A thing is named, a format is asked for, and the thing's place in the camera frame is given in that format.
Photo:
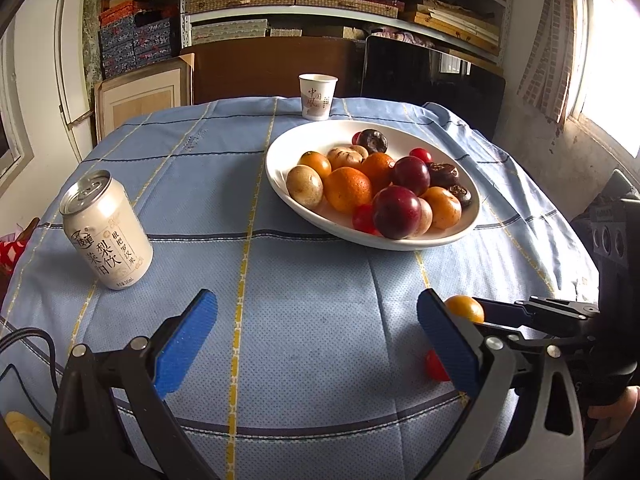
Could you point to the wooden picture frame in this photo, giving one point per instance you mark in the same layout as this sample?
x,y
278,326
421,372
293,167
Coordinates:
x,y
145,102

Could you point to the person's right hand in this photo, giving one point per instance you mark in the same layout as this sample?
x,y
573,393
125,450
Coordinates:
x,y
612,412

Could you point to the white framed window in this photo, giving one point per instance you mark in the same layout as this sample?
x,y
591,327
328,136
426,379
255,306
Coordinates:
x,y
7,135
610,60

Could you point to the orange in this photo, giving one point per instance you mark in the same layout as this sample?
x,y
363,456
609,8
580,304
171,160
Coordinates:
x,y
379,167
347,189

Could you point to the dark purple plum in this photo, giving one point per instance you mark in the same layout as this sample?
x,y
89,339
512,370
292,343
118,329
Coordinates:
x,y
410,175
396,211

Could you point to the grey metal shelf rack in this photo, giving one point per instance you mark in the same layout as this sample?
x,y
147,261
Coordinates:
x,y
185,5

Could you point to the orange patterned box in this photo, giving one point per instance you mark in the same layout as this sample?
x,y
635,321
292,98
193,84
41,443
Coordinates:
x,y
117,10

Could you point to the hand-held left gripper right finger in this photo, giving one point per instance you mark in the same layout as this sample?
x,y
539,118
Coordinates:
x,y
447,345

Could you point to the small tan passion fruit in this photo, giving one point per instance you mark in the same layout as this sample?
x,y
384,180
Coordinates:
x,y
361,150

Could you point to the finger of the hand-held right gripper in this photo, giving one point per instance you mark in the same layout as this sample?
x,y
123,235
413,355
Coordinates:
x,y
530,312
560,338

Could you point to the red cherry tomato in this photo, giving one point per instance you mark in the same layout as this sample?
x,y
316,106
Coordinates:
x,y
421,155
356,138
363,217
435,365

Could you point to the patterned beige curtain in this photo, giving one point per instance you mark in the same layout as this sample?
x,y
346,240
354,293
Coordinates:
x,y
547,50

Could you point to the red brown cloth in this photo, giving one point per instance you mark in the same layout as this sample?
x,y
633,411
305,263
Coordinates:
x,y
12,255

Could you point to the white drink can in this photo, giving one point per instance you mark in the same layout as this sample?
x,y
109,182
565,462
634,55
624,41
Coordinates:
x,y
107,240

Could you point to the stack of blue patterned boxes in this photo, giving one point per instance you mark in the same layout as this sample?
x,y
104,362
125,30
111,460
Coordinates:
x,y
135,45

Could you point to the pale yellow object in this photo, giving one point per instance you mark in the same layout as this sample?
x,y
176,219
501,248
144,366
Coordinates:
x,y
25,437

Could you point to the wrinkled dark passion fruit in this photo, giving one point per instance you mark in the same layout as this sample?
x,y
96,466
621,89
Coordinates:
x,y
373,141
444,174
460,195

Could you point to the white leaning strip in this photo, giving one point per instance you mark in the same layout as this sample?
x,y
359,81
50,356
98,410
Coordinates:
x,y
62,60

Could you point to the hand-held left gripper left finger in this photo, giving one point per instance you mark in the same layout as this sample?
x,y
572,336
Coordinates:
x,y
187,345

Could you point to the blue plaid tablecloth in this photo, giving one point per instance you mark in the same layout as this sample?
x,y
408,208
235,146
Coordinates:
x,y
310,310

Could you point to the white oval plate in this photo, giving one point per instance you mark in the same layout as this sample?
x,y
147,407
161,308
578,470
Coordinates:
x,y
405,135

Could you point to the white paper cup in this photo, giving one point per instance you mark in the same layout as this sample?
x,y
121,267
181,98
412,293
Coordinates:
x,y
317,97

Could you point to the yellow round fruit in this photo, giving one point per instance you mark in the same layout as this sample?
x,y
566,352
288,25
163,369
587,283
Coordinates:
x,y
442,207
315,164
464,308

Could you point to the mottled green slab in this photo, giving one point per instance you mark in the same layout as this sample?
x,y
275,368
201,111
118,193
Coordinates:
x,y
91,45

